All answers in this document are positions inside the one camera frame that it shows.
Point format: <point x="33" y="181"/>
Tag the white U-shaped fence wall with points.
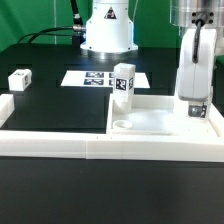
<point x="107" y="146"/>

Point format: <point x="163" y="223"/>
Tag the white sheet with AprilTags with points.
<point x="77" y="78"/>

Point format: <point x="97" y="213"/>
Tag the white square table top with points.
<point x="153" y="115"/>

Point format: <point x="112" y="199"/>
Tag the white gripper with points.
<point x="194" y="80"/>

